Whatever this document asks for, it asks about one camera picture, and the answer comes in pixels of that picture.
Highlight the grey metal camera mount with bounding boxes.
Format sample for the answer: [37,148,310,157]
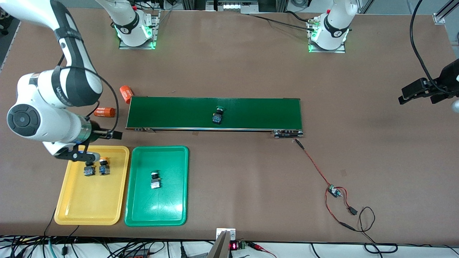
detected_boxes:
[207,228,236,258]

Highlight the thin black cable loop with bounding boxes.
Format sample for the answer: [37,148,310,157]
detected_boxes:
[358,206,398,254]

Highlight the red black conveyor wire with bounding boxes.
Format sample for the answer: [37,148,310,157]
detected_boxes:
[294,138,359,231]

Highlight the orange cylinder marked 4680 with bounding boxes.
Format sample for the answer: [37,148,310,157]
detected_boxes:
[119,85,134,105]
[94,106,116,118]

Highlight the black floor cable bundle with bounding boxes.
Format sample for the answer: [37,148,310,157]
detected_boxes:
[0,235,216,258]

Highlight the red clip lead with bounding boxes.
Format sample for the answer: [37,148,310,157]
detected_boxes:
[247,242,277,258]

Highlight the black table cable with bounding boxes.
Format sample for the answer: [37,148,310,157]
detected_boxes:
[247,10,316,33]

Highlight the green plastic tray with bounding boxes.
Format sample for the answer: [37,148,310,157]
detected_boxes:
[124,145,189,227]

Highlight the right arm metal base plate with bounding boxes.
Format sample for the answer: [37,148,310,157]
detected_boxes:
[119,11,160,50]

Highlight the aluminium profile rail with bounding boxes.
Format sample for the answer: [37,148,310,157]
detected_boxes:
[433,0,459,25]

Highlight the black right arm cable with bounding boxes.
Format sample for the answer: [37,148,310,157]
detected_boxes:
[56,52,120,138]

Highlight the green conveyor belt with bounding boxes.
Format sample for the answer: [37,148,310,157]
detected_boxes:
[126,96,304,139]

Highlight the white electrical device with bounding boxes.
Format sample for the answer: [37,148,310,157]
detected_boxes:
[214,0,259,14]

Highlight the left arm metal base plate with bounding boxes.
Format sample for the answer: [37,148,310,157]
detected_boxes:
[308,18,346,53]

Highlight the yellow plastic tray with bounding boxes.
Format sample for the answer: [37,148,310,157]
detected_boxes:
[54,145,130,226]

